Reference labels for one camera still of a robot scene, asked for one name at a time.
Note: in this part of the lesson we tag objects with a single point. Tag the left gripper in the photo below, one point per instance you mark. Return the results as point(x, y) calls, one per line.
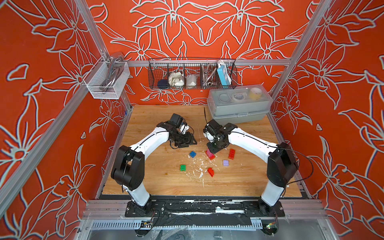
point(188, 140)

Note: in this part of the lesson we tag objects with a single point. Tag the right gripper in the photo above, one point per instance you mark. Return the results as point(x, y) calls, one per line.
point(212, 150)

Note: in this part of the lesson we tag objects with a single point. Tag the long red lego brick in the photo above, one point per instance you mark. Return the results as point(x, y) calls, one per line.
point(232, 154)
point(210, 155)

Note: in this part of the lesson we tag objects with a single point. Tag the green lego brick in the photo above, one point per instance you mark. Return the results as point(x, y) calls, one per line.
point(183, 168)

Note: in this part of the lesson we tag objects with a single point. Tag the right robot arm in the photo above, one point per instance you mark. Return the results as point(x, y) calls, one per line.
point(280, 159)

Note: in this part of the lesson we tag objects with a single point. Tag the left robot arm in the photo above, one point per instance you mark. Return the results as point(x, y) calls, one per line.
point(129, 165)

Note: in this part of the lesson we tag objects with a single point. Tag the red sloped lego brick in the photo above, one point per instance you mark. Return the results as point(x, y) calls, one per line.
point(211, 172)

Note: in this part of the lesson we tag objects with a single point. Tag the grey plastic storage box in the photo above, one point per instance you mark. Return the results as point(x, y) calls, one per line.
point(239, 105)

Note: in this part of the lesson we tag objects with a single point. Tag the blue white box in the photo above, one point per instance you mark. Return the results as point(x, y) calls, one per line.
point(223, 74)

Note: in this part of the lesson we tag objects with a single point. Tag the white crumpled bag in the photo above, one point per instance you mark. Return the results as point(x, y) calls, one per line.
point(176, 80)

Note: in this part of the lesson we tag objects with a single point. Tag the clear plastic bin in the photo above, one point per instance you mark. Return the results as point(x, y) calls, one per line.
point(98, 74)

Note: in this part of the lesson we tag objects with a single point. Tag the metal tool in bin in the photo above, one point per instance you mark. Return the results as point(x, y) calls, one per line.
point(114, 71)

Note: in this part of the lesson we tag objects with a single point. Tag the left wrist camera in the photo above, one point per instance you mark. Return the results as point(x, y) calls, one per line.
point(179, 123)

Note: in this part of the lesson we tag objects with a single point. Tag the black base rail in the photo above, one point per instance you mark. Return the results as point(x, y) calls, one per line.
point(206, 212)

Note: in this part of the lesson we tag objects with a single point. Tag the black wire basket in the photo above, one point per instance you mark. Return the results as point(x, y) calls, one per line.
point(199, 73)

